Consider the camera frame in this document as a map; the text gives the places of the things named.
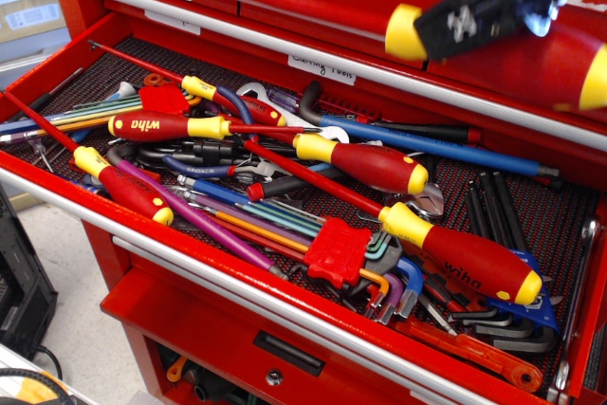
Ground orange red flat tool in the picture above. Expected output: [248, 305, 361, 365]
[393, 318, 543, 393]

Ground long blue hex key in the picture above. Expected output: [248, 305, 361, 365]
[299, 81, 561, 178]

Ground large red yellow Wiha screwdriver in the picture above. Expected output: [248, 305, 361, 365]
[234, 0, 606, 111]

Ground red metal tool chest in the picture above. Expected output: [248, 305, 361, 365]
[54, 0, 606, 404]

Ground front red yellow Wiha screwdriver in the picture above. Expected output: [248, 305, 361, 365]
[245, 139, 543, 305]

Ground left-pointing Wiha red screwdriver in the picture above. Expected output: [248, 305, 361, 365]
[108, 111, 321, 142]

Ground silver open-end wrench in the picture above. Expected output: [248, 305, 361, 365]
[236, 83, 349, 143]

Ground blue handled pliers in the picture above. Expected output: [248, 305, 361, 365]
[163, 83, 287, 179]

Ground small black red screwdriver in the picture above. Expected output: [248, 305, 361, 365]
[246, 167, 345, 201]

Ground white Cutting Tools label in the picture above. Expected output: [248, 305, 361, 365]
[287, 55, 357, 86]

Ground purple long hex key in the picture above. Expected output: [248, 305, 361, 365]
[106, 146, 288, 280]

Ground long left red screwdriver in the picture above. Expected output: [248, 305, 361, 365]
[1, 89, 174, 226]

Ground red hex key holder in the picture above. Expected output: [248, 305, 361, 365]
[303, 217, 372, 289]

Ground middle red yellow screwdriver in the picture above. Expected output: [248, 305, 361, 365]
[291, 134, 429, 194]

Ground silver combination wrench right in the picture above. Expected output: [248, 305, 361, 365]
[547, 217, 601, 404]

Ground open red tool drawer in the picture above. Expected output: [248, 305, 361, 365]
[1, 11, 606, 404]

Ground red holder back hex set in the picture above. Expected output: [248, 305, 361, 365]
[138, 84, 191, 116]

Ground black box on floor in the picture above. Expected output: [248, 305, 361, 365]
[1, 193, 58, 359]

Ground back thin red screwdriver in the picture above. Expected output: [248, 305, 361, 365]
[88, 40, 286, 127]

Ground blue hex key holder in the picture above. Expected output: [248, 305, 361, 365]
[483, 249, 561, 336]

